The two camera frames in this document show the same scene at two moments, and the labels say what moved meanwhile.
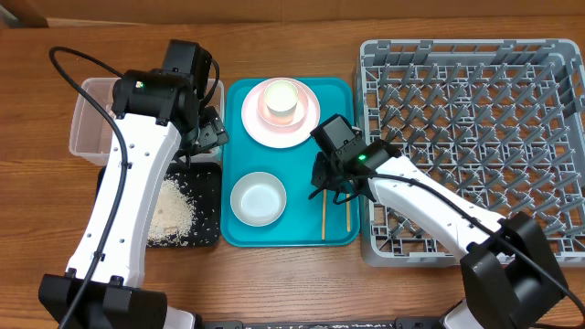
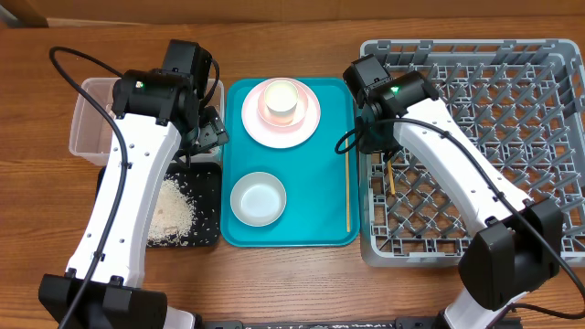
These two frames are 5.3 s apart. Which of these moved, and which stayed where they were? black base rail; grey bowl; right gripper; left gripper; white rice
Moved: right gripper
Stayed: white rice; black base rail; grey bowl; left gripper
